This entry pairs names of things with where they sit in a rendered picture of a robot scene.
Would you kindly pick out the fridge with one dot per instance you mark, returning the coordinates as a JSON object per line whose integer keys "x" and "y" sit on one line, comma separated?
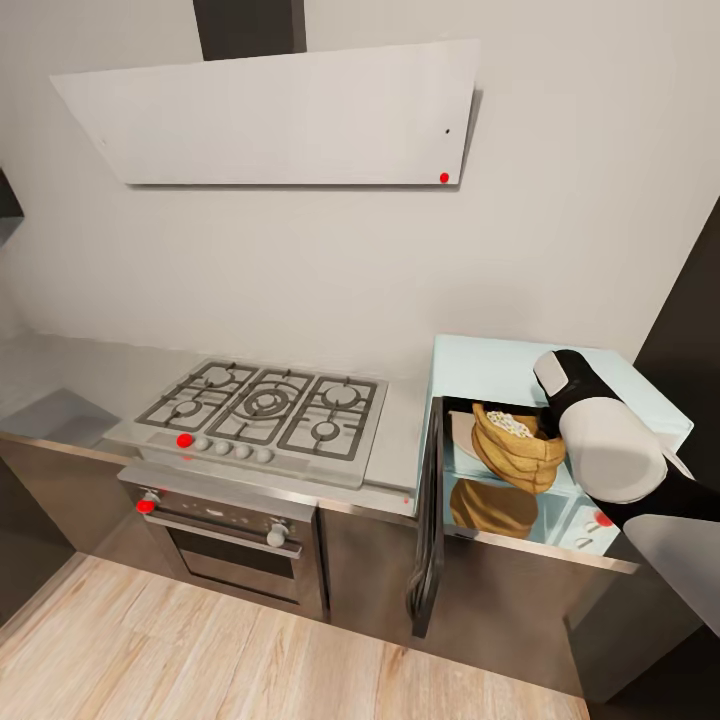
{"x": 681, "y": 357}

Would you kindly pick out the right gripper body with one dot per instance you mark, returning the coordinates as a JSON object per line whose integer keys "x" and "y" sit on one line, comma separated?
{"x": 547, "y": 422}

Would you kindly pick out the oven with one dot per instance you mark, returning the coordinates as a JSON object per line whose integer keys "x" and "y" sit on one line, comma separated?
{"x": 247, "y": 545}

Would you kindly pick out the popcorn bag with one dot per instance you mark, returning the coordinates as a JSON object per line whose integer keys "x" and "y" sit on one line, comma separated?
{"x": 528, "y": 460}

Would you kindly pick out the range hood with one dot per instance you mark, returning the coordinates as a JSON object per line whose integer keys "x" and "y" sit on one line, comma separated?
{"x": 261, "y": 109}

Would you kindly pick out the microwave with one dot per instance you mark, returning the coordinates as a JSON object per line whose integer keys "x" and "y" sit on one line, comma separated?
{"x": 467, "y": 368}

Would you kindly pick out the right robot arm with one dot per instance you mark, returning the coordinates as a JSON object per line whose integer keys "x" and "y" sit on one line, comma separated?
{"x": 635, "y": 479}

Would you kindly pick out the burner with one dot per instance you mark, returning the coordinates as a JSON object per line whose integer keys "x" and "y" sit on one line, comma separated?
{"x": 306, "y": 424}

